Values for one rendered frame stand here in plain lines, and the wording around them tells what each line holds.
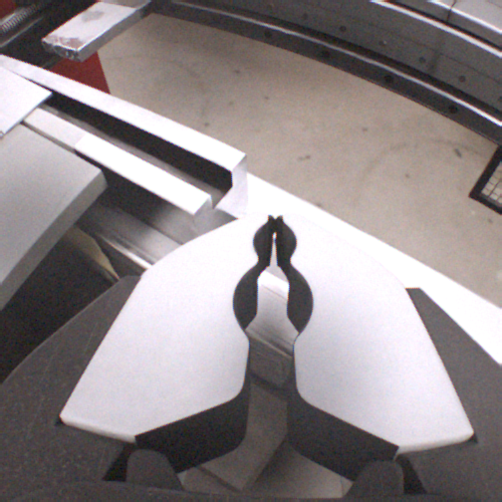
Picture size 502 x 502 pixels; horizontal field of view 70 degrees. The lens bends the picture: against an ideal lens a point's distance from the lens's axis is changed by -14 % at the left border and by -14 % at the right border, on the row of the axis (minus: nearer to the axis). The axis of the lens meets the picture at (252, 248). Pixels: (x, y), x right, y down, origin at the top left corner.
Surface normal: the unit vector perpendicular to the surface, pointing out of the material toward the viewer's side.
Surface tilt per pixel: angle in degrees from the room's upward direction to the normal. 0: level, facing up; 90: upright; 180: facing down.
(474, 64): 90
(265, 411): 0
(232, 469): 0
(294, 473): 0
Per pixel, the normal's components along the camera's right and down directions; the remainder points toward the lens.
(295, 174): -0.01, -0.49
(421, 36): -0.55, 0.73
